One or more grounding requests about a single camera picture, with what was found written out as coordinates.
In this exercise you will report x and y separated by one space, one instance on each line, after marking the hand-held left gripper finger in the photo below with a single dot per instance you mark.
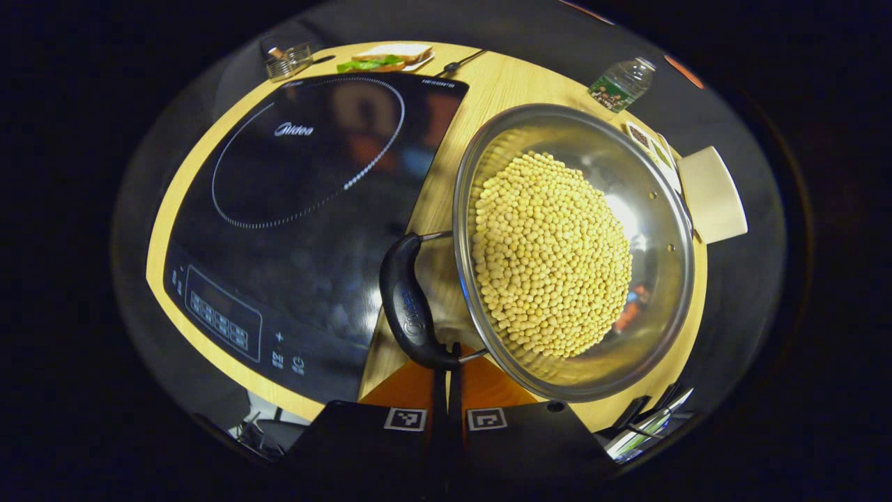
439 418
455 418

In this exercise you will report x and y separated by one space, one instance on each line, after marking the black induction cooktop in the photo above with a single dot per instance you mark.
306 230

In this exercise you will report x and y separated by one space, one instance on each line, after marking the pile of yellow soybeans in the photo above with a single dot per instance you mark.
550 251

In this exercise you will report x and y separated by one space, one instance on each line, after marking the white divided seasoning dish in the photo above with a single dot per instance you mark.
651 150

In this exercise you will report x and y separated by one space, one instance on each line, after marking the white toaster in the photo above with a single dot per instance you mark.
711 199

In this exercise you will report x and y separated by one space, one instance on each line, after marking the small white plate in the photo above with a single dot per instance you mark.
421 64

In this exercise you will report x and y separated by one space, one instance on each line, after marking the sandwich with lettuce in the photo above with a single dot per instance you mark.
383 57

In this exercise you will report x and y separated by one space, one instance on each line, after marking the clear plastic water bottle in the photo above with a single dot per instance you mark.
621 84

